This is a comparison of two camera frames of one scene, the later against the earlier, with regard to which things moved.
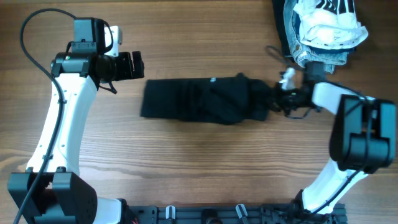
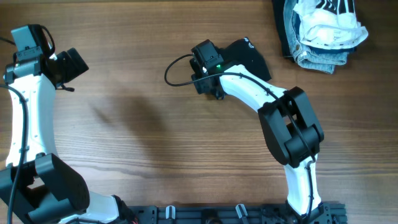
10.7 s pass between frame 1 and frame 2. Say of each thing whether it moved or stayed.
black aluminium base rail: stayed
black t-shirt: moved
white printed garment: stayed
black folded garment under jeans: stayed
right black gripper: moved
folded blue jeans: stayed
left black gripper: moved
